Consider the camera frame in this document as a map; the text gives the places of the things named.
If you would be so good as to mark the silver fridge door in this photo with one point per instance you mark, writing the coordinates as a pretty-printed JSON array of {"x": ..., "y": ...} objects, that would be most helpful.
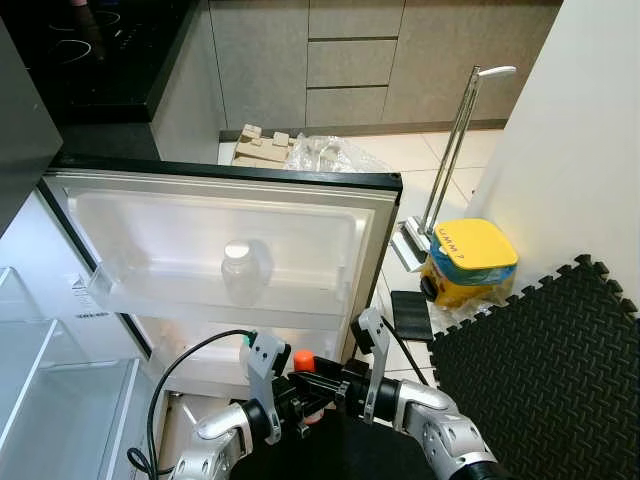
[{"x": 220, "y": 215}]

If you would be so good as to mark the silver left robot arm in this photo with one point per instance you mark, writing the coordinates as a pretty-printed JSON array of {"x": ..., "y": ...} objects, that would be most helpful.
[{"x": 215, "y": 440}]

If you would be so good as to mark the clear fridge drawer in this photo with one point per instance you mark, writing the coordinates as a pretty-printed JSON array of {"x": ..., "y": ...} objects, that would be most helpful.
[{"x": 60, "y": 420}]

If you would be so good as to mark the black flat rectangular pad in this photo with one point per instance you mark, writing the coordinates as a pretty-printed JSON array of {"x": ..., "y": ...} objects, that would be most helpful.
[{"x": 410, "y": 315}]

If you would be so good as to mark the clear bottle white cap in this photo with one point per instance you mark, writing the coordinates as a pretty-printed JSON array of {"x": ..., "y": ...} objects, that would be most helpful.
[{"x": 247, "y": 270}]

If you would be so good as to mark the silver folding hand trolley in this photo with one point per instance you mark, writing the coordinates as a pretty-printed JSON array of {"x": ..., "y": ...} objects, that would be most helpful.
[{"x": 408, "y": 250}]

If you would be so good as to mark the yellow-lidded container blue label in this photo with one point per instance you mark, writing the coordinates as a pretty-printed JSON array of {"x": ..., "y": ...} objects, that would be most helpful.
[{"x": 470, "y": 255}]

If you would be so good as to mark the black foam puzzle mat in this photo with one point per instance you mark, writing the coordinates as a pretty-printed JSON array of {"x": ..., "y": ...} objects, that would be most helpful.
[{"x": 540, "y": 380}]

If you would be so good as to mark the clear bubble wrap bag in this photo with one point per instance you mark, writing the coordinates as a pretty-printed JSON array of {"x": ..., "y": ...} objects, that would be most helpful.
[{"x": 335, "y": 155}]

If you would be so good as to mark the beige cardboard packing insert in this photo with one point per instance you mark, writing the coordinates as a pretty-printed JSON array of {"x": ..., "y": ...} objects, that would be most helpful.
[{"x": 260, "y": 148}]

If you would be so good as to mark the grey kitchen cabinet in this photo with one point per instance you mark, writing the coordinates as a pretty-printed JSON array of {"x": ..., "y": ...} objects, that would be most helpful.
[{"x": 400, "y": 60}]

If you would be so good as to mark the silver freezer door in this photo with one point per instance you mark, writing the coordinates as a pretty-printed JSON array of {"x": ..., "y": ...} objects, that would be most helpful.
[{"x": 25, "y": 130}]

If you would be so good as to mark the black kitchen counter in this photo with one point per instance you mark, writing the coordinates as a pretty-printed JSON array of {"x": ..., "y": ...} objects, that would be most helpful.
[{"x": 100, "y": 60}]

